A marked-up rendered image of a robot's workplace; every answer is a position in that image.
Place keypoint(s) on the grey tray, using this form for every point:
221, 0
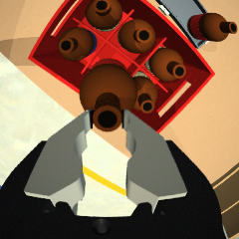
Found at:
180, 11

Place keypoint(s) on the dark red crate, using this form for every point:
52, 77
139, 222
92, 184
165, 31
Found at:
46, 55

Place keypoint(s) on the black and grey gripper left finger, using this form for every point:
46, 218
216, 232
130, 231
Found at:
51, 172

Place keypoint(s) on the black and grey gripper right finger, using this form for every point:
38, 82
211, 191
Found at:
160, 173

